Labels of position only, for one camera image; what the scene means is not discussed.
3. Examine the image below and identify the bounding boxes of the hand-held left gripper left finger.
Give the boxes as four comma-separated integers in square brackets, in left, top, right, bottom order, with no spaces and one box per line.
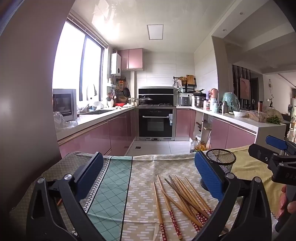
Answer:
[26,152,104,241]

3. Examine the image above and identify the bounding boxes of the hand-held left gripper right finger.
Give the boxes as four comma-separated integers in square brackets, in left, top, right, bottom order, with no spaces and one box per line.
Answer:
[192,151,272,241]

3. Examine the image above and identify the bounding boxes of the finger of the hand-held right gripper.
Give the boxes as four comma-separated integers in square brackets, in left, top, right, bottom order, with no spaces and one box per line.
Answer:
[248,144,281,171]
[265,136,296,156]

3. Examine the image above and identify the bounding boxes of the black mesh utensil holder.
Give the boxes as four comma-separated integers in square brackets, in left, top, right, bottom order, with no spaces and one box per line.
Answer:
[200,149,237,190]

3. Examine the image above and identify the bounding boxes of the bundle of wooden chopsticks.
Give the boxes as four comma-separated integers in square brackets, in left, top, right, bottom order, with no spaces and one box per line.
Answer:
[153,174,214,241]

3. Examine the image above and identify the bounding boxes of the person's right hand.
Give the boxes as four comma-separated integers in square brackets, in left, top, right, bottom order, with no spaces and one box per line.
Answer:
[277,185,296,219]

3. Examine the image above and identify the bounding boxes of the clear plastic box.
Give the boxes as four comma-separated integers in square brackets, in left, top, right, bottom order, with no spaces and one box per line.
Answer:
[249,110,267,122]

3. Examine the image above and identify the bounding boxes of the pink base cabinets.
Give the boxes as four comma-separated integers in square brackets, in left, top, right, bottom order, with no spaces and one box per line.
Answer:
[175,108,257,150]
[58,109,139,159]

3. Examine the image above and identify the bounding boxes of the patterned beige teal tablecloth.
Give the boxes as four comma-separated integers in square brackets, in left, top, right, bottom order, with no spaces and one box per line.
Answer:
[8,148,278,241]

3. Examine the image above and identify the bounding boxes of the clear plastic bag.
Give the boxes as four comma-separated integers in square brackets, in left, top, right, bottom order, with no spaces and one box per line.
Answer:
[54,111,77,133]

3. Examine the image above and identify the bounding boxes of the black built-in oven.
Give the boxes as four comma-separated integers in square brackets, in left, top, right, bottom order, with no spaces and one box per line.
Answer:
[138,108,176,138]

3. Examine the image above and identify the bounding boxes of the steel stock pot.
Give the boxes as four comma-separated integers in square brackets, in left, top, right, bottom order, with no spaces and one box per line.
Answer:
[194,95,206,108]

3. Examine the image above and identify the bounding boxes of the steel countertop oven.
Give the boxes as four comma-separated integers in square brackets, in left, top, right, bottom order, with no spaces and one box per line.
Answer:
[52,89,78,122]

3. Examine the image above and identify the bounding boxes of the black wok with lid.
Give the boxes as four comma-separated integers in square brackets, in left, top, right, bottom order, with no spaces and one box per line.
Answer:
[139,95,153,106]

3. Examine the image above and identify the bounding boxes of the black range hood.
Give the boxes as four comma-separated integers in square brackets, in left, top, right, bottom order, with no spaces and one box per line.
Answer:
[138,87,177,96]

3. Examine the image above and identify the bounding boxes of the white water heater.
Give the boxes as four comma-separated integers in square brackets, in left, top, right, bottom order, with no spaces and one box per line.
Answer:
[110,53,122,75]

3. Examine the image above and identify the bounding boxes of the kitchen window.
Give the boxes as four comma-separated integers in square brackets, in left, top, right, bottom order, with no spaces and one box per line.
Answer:
[53,20,109,102]

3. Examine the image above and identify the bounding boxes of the ceiling light panel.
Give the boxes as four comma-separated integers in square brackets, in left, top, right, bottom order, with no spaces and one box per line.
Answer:
[146,24,164,40]

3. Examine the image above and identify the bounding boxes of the pink wall picture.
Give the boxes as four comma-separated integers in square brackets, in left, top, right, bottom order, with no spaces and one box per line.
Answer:
[239,77,250,100]

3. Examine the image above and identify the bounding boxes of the black wall rack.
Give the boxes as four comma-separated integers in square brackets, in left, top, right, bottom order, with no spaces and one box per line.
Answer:
[173,75,197,93]

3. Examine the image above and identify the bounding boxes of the pink wall cabinet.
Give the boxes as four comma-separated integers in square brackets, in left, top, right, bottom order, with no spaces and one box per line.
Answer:
[117,48,143,70]

